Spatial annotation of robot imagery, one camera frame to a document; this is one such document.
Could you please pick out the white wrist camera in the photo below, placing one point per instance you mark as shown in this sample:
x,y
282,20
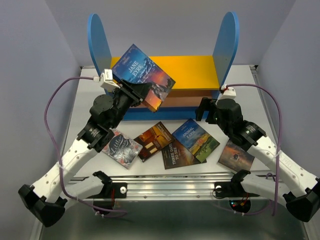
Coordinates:
x,y
227,92
106,81

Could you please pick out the aluminium mounting rail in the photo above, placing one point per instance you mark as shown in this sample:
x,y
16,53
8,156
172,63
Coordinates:
x,y
172,187

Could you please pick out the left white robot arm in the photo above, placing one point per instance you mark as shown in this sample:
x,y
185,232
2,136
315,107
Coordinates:
x,y
89,142

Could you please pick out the Tale of Two Cities book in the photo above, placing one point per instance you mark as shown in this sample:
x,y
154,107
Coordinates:
x,y
234,158

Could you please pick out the Animal Farm book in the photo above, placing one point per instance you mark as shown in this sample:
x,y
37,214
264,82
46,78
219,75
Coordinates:
x,y
196,140

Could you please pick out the Jane Eyre book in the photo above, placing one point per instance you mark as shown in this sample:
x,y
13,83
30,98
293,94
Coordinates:
x,y
136,67

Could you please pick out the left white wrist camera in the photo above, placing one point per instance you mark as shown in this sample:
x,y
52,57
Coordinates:
x,y
106,81

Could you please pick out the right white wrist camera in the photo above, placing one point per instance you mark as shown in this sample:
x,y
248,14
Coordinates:
x,y
227,92

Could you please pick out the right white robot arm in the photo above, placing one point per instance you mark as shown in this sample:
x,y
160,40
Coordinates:
x,y
298,191

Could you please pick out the Little Women book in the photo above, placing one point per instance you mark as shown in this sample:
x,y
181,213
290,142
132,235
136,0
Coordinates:
x,y
122,149

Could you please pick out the Three Days to See book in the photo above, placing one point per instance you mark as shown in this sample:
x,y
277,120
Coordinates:
x,y
175,155

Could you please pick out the brown Edward Tulane book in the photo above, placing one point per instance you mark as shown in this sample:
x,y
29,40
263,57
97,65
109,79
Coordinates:
x,y
153,141

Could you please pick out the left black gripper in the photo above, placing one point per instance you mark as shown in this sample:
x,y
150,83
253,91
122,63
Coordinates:
x,y
136,92

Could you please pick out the blue yellow wooden bookshelf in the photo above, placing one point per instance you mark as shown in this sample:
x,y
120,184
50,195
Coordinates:
x,y
178,82

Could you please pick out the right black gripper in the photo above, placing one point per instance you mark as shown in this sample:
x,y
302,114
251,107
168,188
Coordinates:
x,y
205,105

